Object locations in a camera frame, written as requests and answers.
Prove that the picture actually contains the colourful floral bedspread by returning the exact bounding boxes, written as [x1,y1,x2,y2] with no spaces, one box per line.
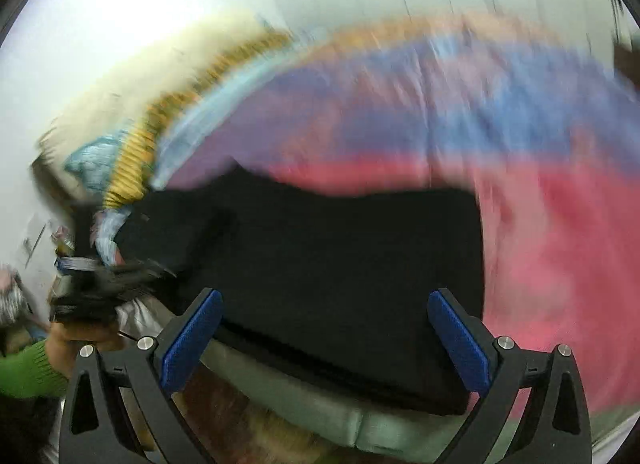
[164,14,639,461]

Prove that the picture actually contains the green orange floral blanket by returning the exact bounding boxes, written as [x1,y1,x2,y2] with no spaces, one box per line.
[142,30,293,138]

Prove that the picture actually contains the patterned floor rug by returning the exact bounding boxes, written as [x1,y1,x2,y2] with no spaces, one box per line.
[169,362,352,464]

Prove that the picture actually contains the cream pillow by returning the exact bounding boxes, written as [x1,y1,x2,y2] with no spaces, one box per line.
[37,10,271,171]

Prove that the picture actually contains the yellow patterned pillow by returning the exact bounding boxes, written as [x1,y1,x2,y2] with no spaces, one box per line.
[103,104,167,209]

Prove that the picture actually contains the green sleeve forearm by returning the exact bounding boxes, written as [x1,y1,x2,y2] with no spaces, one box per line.
[0,340,67,399]

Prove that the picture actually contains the teal floral pillow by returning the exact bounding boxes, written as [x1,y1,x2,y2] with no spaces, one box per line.
[64,129,128,195]

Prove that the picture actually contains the person left hand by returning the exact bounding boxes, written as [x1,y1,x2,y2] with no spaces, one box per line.
[44,322,125,378]

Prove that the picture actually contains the black pants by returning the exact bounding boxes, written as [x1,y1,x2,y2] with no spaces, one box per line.
[115,167,485,415]

